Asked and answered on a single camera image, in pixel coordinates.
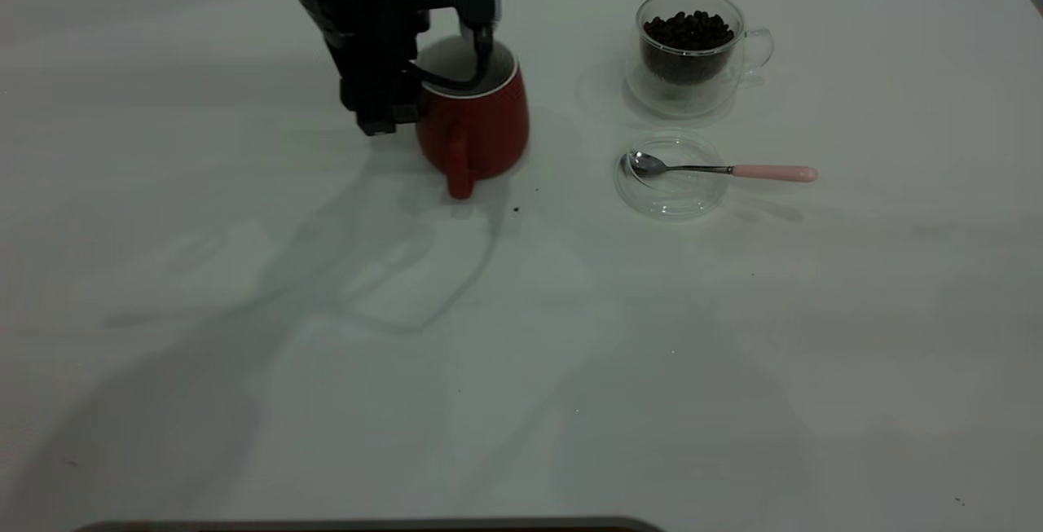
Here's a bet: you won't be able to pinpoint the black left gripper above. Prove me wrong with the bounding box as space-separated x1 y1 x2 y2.
324 2 431 138

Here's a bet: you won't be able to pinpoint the red ceramic mug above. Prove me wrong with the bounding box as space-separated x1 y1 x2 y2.
415 35 530 200

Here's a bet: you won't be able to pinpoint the pink handled metal spoon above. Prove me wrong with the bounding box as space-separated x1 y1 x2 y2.
623 151 818 184

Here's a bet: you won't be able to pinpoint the clear glass cup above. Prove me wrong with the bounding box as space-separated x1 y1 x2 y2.
625 0 775 118

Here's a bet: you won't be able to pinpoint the dark coffee beans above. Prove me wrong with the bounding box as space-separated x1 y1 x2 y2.
641 11 735 84

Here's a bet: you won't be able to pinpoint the clear glass dish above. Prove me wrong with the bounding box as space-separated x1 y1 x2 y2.
614 130 728 220

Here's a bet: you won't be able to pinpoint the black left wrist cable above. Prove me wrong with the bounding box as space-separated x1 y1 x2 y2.
407 23 496 94

